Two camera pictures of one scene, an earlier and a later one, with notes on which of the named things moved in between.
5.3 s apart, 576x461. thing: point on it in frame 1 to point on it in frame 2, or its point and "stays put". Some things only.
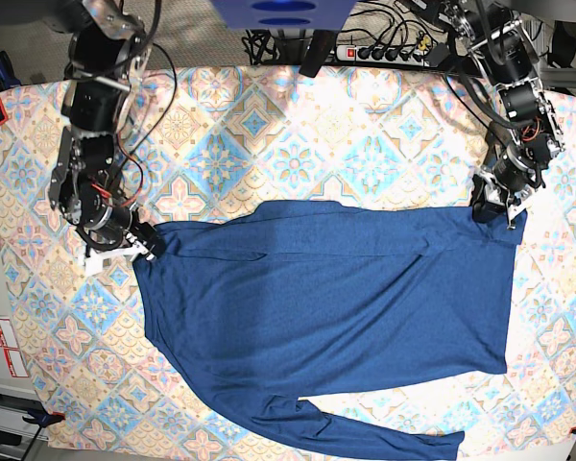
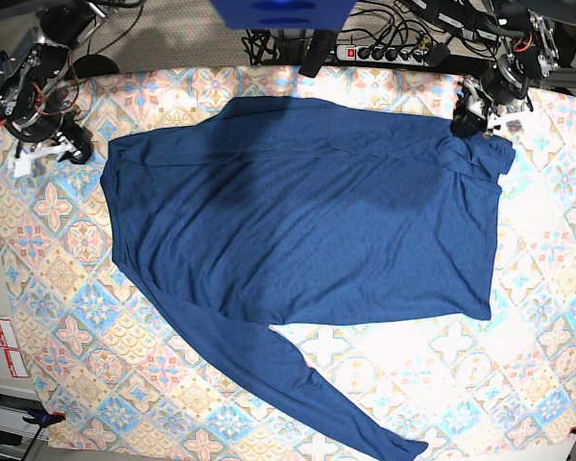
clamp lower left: (42, 418) stays put
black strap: (319, 50) stays put
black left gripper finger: (150, 241) to (82, 138)
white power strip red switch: (360, 53) stays put
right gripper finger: (484, 210) to (469, 116)
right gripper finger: (523, 197) to (505, 123)
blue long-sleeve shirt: (265, 305) to (288, 211)
